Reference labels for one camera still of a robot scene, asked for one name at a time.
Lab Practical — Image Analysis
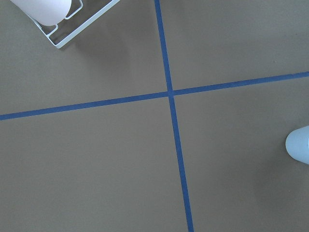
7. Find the light blue plastic cup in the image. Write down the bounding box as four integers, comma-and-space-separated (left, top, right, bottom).
285, 126, 309, 165

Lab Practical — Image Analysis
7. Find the pink plastic cup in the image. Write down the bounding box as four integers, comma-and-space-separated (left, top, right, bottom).
11, 0, 72, 26

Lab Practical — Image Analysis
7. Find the white wire cup rack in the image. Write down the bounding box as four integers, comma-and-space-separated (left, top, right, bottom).
32, 0, 119, 49

